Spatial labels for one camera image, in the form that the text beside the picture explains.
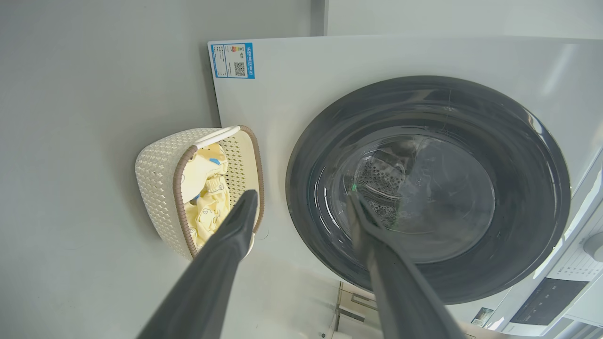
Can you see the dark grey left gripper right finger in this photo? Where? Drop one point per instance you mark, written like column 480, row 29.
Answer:
column 400, row 292

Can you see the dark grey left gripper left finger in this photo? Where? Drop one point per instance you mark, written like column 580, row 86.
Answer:
column 212, row 282

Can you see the pale yellow bear-print garment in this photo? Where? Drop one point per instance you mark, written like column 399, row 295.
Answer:
column 209, row 216
column 200, row 169

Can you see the glass washing machine door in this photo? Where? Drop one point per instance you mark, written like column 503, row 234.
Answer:
column 518, row 188

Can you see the stainless steel washing machine drum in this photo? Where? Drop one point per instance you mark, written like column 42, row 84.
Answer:
column 377, row 176

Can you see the dark washing machine display panel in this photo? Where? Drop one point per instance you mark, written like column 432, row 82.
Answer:
column 549, row 301

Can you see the white washing machine control knob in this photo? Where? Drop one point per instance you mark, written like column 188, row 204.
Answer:
column 594, row 247

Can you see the white washing machine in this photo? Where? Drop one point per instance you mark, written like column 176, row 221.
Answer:
column 282, row 94

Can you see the cream plastic laundry basket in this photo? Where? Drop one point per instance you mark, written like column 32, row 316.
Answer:
column 155, row 179

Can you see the blue energy label sticker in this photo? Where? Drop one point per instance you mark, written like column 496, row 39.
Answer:
column 232, row 60

